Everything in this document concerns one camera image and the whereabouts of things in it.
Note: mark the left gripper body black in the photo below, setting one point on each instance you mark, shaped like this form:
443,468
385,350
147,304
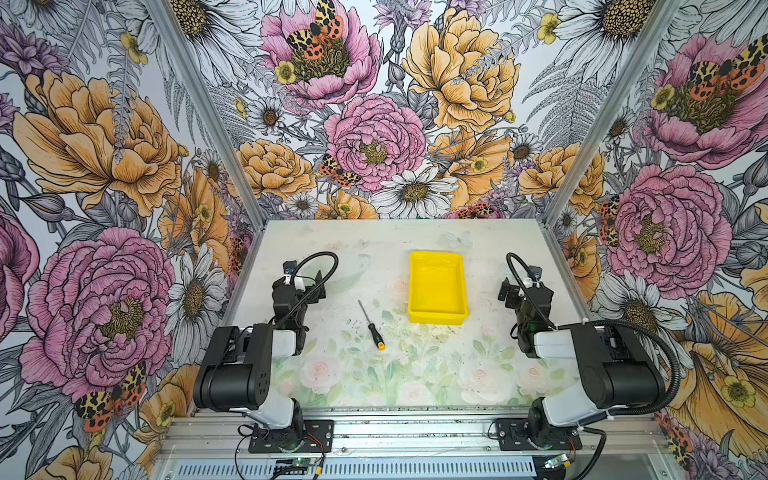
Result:
320,294

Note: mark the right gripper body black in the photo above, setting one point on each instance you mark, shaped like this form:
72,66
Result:
514,301

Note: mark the black yellow handled screwdriver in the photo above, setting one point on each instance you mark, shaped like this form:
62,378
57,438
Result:
376,336

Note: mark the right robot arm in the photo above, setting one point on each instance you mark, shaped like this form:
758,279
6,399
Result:
624,369

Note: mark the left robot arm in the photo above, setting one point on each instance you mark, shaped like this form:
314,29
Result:
235,373

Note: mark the yellow plastic bin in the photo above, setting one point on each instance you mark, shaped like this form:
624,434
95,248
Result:
437,289

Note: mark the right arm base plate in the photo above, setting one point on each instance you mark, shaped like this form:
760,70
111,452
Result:
516,434

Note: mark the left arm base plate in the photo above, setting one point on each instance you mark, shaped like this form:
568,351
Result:
314,436

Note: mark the aluminium front rail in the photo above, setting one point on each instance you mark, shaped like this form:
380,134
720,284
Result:
397,432

